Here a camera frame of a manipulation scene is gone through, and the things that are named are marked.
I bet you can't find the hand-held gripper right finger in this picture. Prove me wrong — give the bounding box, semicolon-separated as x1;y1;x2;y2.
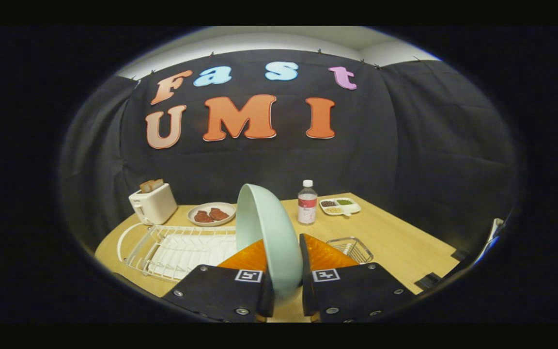
299;234;416;323

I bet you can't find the clear plastic water bottle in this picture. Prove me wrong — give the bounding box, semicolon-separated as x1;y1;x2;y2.
297;180;318;226

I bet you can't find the pale green plate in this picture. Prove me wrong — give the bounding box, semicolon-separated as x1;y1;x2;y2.
236;183;304;307

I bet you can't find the white toaster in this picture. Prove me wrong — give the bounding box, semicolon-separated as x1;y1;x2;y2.
129;183;178;226

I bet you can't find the black backdrop cloth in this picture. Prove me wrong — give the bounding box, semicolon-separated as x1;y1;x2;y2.
61;48;519;253

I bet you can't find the metal wire basket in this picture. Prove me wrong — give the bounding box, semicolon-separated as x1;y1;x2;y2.
326;237;374;265

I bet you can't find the black notched clamp block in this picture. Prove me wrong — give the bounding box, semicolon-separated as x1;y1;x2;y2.
415;272;442;290

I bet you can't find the white divided condiment tray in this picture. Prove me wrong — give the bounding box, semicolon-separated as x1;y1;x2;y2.
319;197;362;216

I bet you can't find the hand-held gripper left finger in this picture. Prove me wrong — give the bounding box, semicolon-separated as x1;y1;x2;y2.
162;238;276;323

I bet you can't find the white plate with meat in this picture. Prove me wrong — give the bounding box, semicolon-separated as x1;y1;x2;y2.
187;202;236;227

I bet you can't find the white wire dish rack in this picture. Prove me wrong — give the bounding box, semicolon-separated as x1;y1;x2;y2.
117;223;238;283

